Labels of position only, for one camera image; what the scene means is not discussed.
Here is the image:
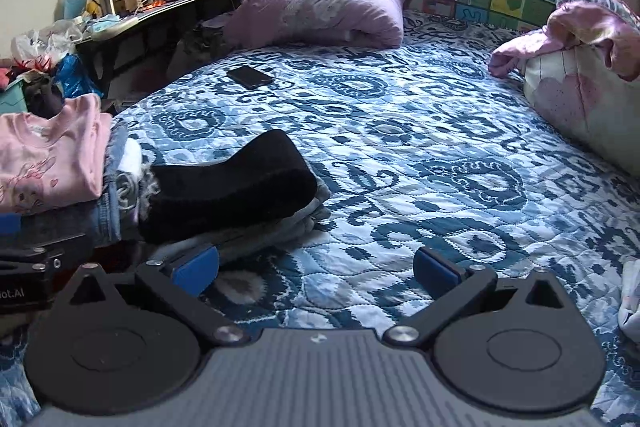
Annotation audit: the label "blue plastic bag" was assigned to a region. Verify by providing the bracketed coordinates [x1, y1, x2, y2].
[55, 53, 104, 100]

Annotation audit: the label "grey folded garment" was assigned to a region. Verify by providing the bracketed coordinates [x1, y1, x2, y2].
[150, 179, 334, 268]

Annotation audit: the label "dark cluttered desk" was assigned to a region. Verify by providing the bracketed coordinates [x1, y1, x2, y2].
[75, 0, 251, 96]

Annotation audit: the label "black phone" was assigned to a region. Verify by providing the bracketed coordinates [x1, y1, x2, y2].
[227, 65, 275, 91]

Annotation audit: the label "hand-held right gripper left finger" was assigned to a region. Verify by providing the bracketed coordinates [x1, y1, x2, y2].
[62, 245, 252, 349]

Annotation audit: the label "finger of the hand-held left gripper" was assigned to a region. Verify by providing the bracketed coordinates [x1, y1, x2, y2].
[0, 214, 90, 277]

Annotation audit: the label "white grey patterned cloth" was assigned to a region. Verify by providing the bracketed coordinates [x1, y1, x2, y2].
[116, 138, 162, 229]

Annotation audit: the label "pink and white duvet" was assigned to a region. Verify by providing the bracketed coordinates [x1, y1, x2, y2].
[487, 0, 640, 181]

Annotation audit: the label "pink printed shirt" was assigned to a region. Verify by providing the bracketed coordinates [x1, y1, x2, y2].
[0, 93, 114, 214]

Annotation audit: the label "light blue face mask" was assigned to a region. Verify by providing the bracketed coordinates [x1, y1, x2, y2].
[87, 15, 124, 39]

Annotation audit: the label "teal storage box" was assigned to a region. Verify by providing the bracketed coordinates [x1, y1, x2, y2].
[0, 74, 29, 116]

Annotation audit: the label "pink pillow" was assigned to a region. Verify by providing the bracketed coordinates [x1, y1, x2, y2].
[222, 0, 406, 50]

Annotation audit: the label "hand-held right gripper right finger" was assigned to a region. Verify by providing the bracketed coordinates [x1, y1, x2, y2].
[382, 245, 569, 349]

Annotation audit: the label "white plastic bag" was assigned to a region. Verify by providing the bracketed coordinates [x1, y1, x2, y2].
[11, 19, 84, 74]

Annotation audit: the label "blue folded jeans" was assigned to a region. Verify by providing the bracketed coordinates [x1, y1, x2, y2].
[20, 121, 147, 249]

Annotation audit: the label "black garment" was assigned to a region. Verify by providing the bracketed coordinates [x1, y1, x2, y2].
[137, 129, 319, 244]

